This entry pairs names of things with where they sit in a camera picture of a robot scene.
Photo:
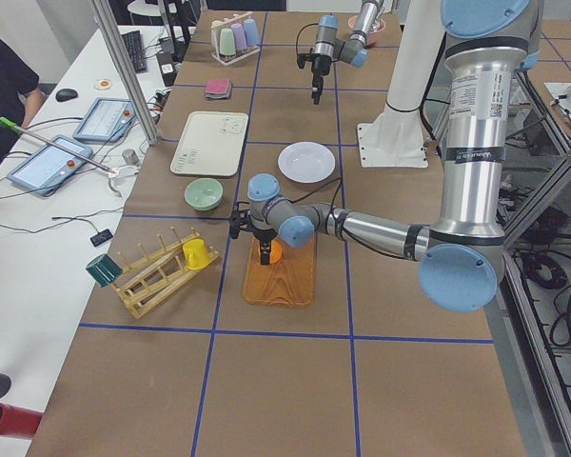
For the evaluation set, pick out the near blue teach pendant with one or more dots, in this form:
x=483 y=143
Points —
x=45 y=170

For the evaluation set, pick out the small metal cylinder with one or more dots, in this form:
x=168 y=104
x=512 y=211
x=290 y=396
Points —
x=130 y=157

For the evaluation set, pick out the green cup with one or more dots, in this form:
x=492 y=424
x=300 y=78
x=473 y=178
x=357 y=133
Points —
x=226 y=43

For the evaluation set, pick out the far blue teach pendant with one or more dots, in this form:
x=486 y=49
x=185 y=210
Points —
x=106 y=121

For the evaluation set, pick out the small black sensor box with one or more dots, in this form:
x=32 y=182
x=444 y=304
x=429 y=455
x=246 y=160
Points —
x=101 y=237

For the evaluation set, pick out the aluminium frame post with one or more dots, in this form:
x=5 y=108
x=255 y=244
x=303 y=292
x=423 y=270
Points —
x=107 y=24

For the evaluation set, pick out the purple cup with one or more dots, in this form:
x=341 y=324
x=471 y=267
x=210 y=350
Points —
x=239 y=36

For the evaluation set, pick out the yellow mug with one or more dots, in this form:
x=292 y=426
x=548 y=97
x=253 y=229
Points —
x=196 y=254

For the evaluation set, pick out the black keyboard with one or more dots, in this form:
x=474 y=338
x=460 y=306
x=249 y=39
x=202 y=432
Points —
x=134 y=47

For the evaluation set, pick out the blue teach pendant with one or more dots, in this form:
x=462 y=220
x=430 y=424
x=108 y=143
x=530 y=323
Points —
x=106 y=121
x=45 y=170

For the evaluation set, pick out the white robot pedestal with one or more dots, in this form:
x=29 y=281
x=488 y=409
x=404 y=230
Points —
x=395 y=138

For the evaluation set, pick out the wooden cup rack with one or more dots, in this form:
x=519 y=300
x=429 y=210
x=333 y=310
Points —
x=149 y=281

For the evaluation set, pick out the cream rectangular tray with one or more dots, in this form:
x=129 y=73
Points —
x=211 y=144

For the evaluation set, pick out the pink cloth stack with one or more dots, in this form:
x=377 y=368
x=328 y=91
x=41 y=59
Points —
x=218 y=88

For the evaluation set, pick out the metal reach stick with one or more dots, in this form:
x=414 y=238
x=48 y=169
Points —
x=8 y=124

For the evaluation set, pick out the blue cup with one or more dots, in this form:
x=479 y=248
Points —
x=251 y=32

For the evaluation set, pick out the orange fruit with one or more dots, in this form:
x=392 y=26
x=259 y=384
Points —
x=276 y=252

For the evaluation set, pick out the pink bowl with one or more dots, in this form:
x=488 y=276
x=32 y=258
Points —
x=376 y=32

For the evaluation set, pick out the black computer mouse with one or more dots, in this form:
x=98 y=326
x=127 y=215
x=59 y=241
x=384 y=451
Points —
x=63 y=95

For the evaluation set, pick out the green ceramic bowl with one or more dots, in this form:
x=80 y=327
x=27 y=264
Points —
x=204 y=194

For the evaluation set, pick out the brown wooden tray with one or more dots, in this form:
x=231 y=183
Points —
x=289 y=283

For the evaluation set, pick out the white round plate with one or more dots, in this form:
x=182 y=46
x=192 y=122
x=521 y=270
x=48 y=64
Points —
x=306 y=162

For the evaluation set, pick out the white cup holder stand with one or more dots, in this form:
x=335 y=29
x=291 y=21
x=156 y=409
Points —
x=217 y=25

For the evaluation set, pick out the red cylinder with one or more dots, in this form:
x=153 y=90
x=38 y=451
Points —
x=18 y=422

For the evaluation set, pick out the dark green mug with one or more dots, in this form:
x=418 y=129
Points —
x=104 y=270

